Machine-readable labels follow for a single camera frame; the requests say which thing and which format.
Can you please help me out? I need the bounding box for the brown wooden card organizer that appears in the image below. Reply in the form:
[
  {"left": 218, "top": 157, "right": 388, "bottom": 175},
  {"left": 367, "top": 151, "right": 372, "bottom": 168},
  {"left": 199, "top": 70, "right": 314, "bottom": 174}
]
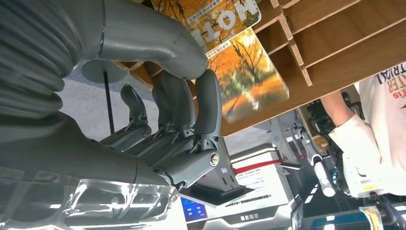
[{"left": 113, "top": 0, "right": 406, "bottom": 138}]

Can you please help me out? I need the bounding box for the person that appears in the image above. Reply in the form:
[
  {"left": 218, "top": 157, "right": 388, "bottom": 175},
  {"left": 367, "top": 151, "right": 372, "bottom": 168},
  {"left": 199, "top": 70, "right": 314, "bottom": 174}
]
[{"left": 320, "top": 62, "right": 406, "bottom": 197}]

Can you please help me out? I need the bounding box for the black stanchion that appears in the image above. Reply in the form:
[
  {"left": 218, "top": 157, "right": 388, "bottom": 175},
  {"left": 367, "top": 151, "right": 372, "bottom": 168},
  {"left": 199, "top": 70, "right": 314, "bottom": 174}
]
[{"left": 80, "top": 59, "right": 128, "bottom": 136}]

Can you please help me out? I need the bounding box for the grey kiosk stand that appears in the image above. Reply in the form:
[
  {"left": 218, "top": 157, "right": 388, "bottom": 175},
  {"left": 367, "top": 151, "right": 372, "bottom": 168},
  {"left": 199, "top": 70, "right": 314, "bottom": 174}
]
[{"left": 180, "top": 136, "right": 255, "bottom": 208}]

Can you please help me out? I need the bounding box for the red barrier belt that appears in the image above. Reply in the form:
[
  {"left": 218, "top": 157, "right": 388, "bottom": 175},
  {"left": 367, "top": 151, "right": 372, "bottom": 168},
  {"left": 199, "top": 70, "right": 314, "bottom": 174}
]
[{"left": 235, "top": 158, "right": 285, "bottom": 175}]

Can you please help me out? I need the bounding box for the white jointed pole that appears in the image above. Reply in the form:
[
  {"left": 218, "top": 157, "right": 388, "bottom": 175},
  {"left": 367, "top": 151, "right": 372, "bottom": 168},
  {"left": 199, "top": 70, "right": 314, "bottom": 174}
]
[{"left": 293, "top": 122, "right": 337, "bottom": 198}]

